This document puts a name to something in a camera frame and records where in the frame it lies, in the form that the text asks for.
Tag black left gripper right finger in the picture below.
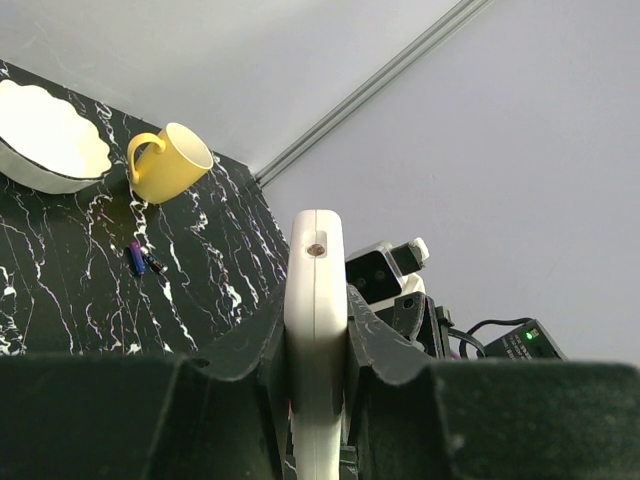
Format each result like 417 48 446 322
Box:
345 288 639 479

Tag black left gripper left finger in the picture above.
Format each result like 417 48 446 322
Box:
1 288 289 479

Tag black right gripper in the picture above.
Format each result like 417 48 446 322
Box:
375 294 454 359

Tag white red remote control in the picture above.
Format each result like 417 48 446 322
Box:
284 209 348 479

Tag blue battery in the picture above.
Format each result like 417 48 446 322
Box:
129 242 146 276

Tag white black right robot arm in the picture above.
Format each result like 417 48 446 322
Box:
372 292 566 360

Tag white scalloped bowl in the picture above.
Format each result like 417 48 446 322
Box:
1 79 112 195

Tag yellow mug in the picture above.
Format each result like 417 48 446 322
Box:
126 122 215 204

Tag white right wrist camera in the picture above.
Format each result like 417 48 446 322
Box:
345 237 430 308

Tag aluminium frame post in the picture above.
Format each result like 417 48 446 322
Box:
254 0 492 189

